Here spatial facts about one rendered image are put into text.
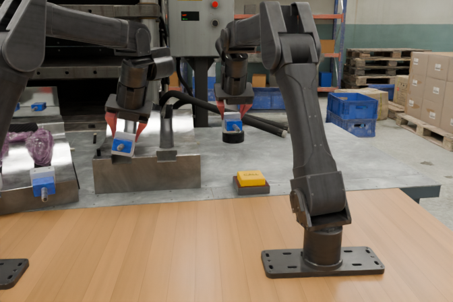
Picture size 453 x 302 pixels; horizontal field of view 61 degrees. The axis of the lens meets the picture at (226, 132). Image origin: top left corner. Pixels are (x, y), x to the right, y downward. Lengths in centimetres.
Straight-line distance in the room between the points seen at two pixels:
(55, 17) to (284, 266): 57
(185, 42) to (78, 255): 121
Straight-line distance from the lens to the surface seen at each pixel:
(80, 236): 83
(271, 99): 468
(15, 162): 109
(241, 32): 88
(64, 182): 96
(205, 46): 178
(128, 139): 96
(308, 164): 64
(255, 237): 78
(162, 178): 97
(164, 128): 119
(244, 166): 114
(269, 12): 71
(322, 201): 64
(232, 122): 104
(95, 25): 79
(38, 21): 71
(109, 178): 98
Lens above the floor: 119
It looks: 15 degrees down
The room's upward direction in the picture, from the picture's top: straight up
